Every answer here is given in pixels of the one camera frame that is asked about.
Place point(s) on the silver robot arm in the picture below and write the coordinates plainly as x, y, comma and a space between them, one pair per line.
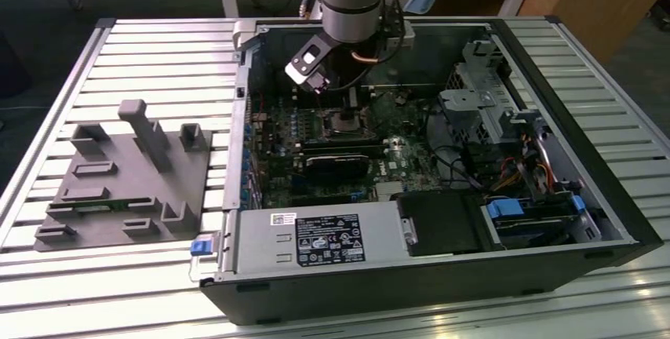
347, 1

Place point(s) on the CPU socket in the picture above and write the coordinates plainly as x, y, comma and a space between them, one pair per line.
335, 131

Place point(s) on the black RAM stick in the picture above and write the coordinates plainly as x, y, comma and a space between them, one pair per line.
340, 143
340, 151

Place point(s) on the green motherboard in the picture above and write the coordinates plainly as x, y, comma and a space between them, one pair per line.
414, 150

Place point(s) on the metal drive cage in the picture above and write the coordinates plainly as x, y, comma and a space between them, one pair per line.
471, 119

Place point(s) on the black graphics card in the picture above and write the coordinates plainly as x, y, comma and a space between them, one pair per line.
335, 168

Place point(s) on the silver chip heat sink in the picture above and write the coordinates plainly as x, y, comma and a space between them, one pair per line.
390, 189

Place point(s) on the black drive bay box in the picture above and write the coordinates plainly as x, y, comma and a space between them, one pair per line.
439, 221

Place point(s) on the hard disk in blue carrier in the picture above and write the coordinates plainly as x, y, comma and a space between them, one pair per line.
504, 209

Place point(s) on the grey power supply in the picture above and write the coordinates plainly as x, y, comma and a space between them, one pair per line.
262, 245

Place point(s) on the wooden cabinet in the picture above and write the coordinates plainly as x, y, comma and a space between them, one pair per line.
602, 9

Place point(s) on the grey parts rack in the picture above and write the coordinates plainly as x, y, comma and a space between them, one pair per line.
131, 174

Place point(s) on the blue plastic clip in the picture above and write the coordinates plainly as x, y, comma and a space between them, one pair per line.
577, 203

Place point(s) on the blue case latch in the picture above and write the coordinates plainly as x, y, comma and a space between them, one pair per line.
202, 246

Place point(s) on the black PC case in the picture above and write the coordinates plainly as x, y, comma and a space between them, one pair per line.
366, 299

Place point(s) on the green RAM stick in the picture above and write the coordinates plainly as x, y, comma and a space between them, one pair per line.
99, 207

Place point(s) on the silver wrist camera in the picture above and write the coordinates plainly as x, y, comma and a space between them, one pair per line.
308, 60

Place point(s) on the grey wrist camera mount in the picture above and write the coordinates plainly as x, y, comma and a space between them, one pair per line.
403, 35

